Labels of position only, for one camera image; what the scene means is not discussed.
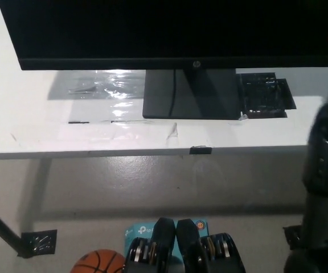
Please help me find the black HP monitor with stand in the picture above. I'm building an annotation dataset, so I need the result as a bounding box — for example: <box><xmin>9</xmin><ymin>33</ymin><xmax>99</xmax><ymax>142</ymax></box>
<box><xmin>0</xmin><ymin>0</ymin><xmax>328</xmax><ymax>120</ymax></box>

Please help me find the robot left body block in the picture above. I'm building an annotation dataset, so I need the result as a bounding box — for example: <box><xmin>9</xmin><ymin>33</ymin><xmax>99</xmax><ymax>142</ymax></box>
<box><xmin>123</xmin><ymin>217</ymin><xmax>178</xmax><ymax>273</ymax></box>

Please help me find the black desk leg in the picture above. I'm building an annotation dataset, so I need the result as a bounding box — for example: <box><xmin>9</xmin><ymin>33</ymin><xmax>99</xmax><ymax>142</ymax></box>
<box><xmin>0</xmin><ymin>197</ymin><xmax>24</xmax><ymax>256</ymax></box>

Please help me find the curled clear tape scrap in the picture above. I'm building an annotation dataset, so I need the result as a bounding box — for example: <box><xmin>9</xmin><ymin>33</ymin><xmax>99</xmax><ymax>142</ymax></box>
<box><xmin>166</xmin><ymin>122</ymin><xmax>179</xmax><ymax>140</ymax></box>

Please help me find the small black tape strip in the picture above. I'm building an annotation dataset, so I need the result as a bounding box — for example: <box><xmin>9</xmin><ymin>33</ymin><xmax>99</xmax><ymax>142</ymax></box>
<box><xmin>190</xmin><ymin>145</ymin><xmax>213</xmax><ymax>156</ymax></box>

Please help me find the clear plastic film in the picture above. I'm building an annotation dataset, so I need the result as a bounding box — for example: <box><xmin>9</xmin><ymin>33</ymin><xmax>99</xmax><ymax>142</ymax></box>
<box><xmin>65</xmin><ymin>69</ymin><xmax>156</xmax><ymax>125</ymax></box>

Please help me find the teal tp-link box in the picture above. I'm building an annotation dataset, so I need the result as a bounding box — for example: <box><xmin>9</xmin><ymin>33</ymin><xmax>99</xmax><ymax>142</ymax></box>
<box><xmin>123</xmin><ymin>217</ymin><xmax>210</xmax><ymax>273</ymax></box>

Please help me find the orange basketball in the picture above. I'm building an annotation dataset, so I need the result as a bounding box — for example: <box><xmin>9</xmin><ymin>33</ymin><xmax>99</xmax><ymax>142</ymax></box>
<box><xmin>70</xmin><ymin>249</ymin><xmax>126</xmax><ymax>273</ymax></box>

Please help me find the black floor tape patch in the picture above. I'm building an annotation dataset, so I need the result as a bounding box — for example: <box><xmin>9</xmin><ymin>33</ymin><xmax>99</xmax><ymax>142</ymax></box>
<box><xmin>19</xmin><ymin>229</ymin><xmax>58</xmax><ymax>259</ymax></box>
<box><xmin>282</xmin><ymin>224</ymin><xmax>307</xmax><ymax>251</ymax></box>

